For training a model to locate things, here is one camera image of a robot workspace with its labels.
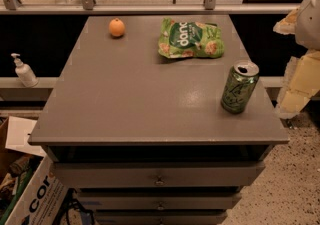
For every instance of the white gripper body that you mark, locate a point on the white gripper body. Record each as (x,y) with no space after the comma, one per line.
(308,22)

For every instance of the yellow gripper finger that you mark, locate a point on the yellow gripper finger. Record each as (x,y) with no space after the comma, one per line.
(300,83)
(287,25)

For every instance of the green soda can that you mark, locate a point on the green soda can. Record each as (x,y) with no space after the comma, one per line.
(241,81)

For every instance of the green snack bag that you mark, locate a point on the green snack bag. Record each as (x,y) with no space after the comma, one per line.
(190,40)

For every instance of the grey drawer cabinet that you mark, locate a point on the grey drawer cabinet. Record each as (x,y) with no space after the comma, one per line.
(120,115)

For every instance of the orange fruit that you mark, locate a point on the orange fruit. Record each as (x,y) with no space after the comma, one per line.
(116,27)

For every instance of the top drawer knob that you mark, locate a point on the top drawer knob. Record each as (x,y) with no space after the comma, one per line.
(159,181)

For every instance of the drawer knob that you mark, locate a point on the drawer knob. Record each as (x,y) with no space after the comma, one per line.
(159,181)
(160,206)

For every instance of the middle drawer knob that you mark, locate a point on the middle drawer knob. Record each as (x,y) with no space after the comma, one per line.
(160,206)

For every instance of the white pump bottle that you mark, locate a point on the white pump bottle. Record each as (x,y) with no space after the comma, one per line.
(24,72)

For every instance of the white cardboard box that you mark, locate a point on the white cardboard box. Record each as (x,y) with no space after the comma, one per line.
(40,195)

